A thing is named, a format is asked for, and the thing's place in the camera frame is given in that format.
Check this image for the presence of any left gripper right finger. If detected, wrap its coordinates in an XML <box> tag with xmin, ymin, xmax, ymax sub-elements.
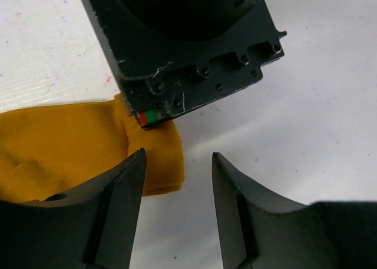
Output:
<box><xmin>211</xmin><ymin>152</ymin><xmax>376</xmax><ymax>268</ymax></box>

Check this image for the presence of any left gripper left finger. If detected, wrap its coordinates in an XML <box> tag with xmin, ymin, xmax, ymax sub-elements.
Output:
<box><xmin>1</xmin><ymin>149</ymin><xmax>147</xmax><ymax>268</ymax></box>

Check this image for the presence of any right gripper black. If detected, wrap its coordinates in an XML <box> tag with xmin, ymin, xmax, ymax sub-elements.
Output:
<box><xmin>81</xmin><ymin>0</ymin><xmax>286</xmax><ymax>129</ymax></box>

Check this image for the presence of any mustard yellow sock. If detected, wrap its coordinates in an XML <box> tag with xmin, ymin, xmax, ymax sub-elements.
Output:
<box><xmin>1</xmin><ymin>95</ymin><xmax>184</xmax><ymax>202</ymax></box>

